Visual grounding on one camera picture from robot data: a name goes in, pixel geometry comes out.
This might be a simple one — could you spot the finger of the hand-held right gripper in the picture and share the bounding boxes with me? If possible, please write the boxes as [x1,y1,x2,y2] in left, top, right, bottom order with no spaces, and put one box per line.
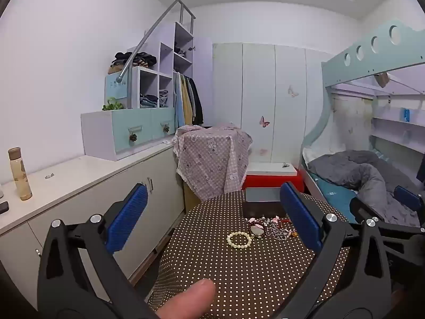
[394,185,425,212]
[350,197,425,239]

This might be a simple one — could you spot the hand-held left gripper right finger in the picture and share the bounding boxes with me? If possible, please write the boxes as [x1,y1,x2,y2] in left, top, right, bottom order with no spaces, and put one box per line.
[279,182,392,319]

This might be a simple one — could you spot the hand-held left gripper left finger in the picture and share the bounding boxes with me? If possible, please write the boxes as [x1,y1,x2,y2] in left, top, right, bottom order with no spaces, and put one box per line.
[37,183,160,319]

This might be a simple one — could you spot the pile of mixed jewelry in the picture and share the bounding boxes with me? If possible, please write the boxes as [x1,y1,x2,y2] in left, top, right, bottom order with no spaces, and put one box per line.
[245,215,299,241]

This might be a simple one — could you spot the white bead bracelet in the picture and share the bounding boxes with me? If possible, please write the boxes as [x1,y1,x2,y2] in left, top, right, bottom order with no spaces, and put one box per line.
[227,232,252,249]

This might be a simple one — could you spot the person's left hand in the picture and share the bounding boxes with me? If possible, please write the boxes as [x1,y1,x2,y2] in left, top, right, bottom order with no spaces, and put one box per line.
[156,279,216,319]

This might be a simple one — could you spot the teal bed sheet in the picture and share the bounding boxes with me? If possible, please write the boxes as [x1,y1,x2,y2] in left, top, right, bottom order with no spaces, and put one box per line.
[315,178,359,223]

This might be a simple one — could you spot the red storage box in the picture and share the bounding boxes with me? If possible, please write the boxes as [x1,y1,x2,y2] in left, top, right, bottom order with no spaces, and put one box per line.
[242,169,304,194]

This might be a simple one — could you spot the white low cabinet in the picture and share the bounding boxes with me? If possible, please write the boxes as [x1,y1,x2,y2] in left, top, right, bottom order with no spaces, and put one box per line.
[0,141,186,306]

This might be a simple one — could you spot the grey duvet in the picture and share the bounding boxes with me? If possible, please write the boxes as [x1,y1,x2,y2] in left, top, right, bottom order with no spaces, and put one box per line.
[307,150,422,226]

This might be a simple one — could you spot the white box lid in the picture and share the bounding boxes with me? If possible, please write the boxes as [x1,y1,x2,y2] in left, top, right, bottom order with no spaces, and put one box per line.
[247,162,298,177]

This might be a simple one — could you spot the white pillow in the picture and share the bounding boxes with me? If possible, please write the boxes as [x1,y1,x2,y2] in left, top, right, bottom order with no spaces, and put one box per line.
[302,146,333,164]

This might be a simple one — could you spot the cardboard box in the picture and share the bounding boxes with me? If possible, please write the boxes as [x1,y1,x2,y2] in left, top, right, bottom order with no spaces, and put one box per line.
[184,179,200,213]

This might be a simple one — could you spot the lavender stair shelf cabinet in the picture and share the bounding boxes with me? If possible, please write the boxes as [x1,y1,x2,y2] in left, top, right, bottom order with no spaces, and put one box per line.
[80,22,213,162]

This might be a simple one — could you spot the pink checkered bear cloth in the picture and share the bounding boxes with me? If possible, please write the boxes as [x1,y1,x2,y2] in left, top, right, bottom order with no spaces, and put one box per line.
[173,123,253,203]

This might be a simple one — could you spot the green plant sprig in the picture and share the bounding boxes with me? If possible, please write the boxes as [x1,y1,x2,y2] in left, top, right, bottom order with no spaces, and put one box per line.
[102,97,124,111]

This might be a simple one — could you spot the beige drink bottle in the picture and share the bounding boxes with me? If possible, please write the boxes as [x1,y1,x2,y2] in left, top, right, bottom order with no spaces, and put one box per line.
[8,147,33,201]

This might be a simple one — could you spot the folded dark jeans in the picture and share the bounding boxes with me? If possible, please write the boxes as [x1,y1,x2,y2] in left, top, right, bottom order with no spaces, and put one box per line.
[139,94,159,108]

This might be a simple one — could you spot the light blue hanging garment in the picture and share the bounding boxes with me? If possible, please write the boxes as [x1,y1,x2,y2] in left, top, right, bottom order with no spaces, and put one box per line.
[173,73,185,128]

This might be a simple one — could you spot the yellow hanging garment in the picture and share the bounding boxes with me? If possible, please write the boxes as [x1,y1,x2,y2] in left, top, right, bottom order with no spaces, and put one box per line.
[182,75,193,126]

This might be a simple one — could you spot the white wardrobe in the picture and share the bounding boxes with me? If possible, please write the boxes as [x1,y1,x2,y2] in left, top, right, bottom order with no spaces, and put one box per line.
[212,43,336,165]

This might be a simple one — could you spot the black hanging garment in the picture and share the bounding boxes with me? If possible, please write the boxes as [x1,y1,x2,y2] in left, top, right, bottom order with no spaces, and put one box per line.
[191,77,204,125]

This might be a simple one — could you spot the grey green hanging garment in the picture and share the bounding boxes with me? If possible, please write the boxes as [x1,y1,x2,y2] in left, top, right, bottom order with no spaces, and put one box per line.
[188,77,196,123]

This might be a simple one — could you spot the light blue bunk bed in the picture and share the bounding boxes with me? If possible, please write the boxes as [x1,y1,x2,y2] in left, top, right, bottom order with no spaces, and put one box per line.
[300,20,425,226]

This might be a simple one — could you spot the pile of dark clothes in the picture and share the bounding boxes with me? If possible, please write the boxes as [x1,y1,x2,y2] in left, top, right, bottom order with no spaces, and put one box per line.
[111,51,157,69]

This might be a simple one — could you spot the grey metal handrail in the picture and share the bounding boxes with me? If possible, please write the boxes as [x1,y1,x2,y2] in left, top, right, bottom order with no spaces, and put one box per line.
[116,0,196,108]

